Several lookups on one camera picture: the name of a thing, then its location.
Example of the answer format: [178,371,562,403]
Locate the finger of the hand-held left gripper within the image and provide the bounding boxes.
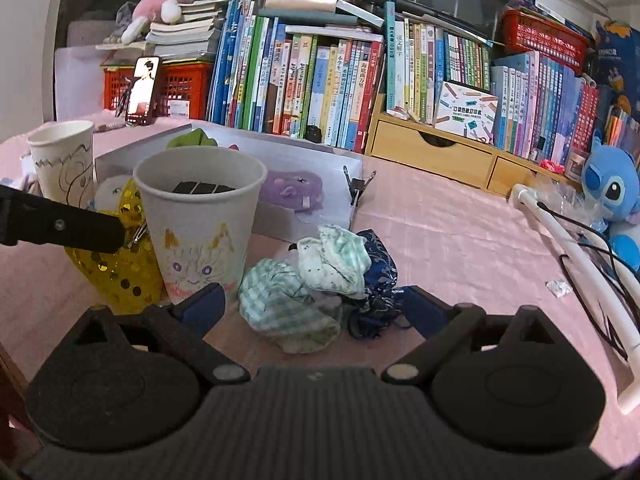
[0,185,127,254]

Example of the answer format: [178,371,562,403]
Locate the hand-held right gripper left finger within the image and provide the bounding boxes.
[65,282,251,386]

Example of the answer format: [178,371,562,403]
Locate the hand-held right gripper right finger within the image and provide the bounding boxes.
[381,285,568,385]

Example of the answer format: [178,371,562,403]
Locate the navy blue patterned scrunchie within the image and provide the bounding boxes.
[345,229,416,340]

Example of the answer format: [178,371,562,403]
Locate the white fluffy plush toy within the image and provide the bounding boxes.
[92,174,133,213]

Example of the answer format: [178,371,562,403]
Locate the paper cup with line drawing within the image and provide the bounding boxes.
[27,120,96,206]

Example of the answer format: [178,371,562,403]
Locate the paper cup with cat drawing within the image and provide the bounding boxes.
[132,146,268,306]

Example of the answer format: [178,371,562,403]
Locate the yellow sequin plush ball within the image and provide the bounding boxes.
[117,177,150,233]
[65,230,168,315]

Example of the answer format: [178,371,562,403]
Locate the green checked scrunchie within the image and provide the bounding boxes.
[238,258,344,354]

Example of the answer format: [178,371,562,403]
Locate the grey cardboard box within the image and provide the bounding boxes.
[95,119,364,243]

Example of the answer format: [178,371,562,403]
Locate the white green-dotted scrunchie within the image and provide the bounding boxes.
[290,225,373,301]

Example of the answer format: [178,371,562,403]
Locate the purple plush toy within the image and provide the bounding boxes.
[260,170,326,211]

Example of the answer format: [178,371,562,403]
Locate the green pink fabric scrunchies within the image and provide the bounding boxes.
[166,128,219,150]

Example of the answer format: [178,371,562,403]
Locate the pink tablecloth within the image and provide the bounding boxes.
[0,115,640,461]

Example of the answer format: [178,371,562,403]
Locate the black binder clip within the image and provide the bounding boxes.
[342,165,377,207]

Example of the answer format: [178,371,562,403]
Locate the white board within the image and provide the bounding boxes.
[54,44,108,111]

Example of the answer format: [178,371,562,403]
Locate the smartphone with lit screen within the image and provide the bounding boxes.
[125,56,162,126]

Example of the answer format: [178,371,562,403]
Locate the wooden drawer organizer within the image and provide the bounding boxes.
[365,112,571,198]

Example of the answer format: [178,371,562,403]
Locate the white bent tube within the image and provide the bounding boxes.
[509,183,640,415]

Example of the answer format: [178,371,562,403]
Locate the clear plastic bag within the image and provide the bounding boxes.
[530,170,608,233]

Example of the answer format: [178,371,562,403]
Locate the red plastic crate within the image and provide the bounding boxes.
[102,61,215,120]

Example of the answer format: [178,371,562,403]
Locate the white pencil-print box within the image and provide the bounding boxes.
[432,80,500,143]

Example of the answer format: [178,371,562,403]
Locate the grey plush toy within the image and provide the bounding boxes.
[102,2,138,45]

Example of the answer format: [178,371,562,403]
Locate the blue alien plush toy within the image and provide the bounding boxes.
[580,130,640,273]

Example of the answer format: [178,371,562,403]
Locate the stack of flat books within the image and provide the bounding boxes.
[97,0,231,61]

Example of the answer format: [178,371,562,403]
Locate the row of blue-spined books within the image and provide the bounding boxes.
[490,52,601,166]

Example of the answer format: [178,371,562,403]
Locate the row of colourful picture books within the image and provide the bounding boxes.
[206,0,386,154]

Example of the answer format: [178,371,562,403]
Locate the row of green-spined books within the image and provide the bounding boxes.
[385,2,493,126]

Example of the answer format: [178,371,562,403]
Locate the pink plush bunny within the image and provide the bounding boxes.
[120,0,197,45]

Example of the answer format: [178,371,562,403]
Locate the bundle of coloured pens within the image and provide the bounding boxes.
[602,105,640,161]

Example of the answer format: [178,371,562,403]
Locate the red plastic basket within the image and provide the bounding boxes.
[501,8,591,75]

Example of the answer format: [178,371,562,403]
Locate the black bar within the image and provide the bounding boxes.
[367,0,501,36]

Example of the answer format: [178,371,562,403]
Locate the grey-green flat book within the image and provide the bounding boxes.
[257,7,386,36]

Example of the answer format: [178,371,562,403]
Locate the blue cartoon poster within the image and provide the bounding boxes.
[592,19,640,116]

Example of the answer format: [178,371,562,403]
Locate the tan flat book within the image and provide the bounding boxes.
[264,0,347,14]

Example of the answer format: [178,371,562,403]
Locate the black cable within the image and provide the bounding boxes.
[537,200,640,361]

